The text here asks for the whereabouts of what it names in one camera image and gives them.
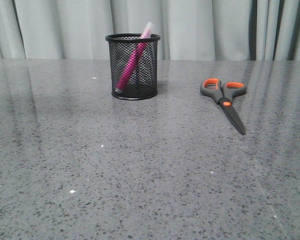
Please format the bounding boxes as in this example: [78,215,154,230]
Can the grey curtain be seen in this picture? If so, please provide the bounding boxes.
[0,0,300,61]

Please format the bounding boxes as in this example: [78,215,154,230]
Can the black mesh pen holder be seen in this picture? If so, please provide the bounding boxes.
[105,33,161,100]

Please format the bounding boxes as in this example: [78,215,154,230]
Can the grey orange scissors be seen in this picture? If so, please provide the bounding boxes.
[200,78,247,135]

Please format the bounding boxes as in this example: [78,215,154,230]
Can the pink highlighter pen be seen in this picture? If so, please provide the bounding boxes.
[114,22,153,93]

